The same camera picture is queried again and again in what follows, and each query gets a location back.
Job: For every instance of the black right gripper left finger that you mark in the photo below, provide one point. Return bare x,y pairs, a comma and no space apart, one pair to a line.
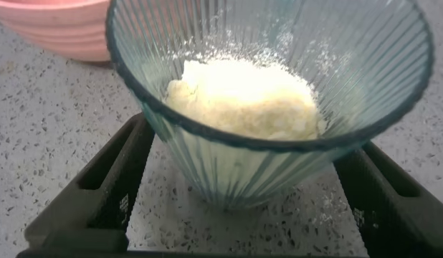
110,186

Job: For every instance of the white powder heap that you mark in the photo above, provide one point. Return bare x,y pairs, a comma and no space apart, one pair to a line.
243,100

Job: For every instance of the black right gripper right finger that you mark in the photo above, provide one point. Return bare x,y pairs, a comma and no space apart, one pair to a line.
404,215

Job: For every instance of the pink ribbed bowl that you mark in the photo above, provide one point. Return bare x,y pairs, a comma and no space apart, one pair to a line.
56,25

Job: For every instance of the ribbed clear teal cup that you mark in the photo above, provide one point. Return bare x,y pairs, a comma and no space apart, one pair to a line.
368,71

